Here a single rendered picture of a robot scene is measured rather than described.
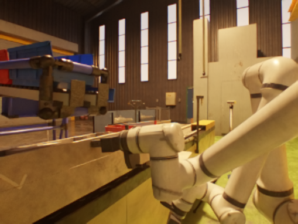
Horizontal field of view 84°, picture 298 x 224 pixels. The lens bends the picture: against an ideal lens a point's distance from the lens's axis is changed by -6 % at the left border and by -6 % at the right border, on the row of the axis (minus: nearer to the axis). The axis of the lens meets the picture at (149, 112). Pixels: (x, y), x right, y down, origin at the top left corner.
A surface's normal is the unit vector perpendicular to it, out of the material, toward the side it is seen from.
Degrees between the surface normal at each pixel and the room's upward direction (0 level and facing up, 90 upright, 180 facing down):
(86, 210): 90
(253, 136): 98
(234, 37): 90
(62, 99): 90
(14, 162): 80
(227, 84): 90
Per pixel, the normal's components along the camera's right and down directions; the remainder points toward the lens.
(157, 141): -0.50, -0.07
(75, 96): 0.86, 0.12
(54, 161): 0.85, -0.15
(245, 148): -0.69, 0.37
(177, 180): 0.43, -0.16
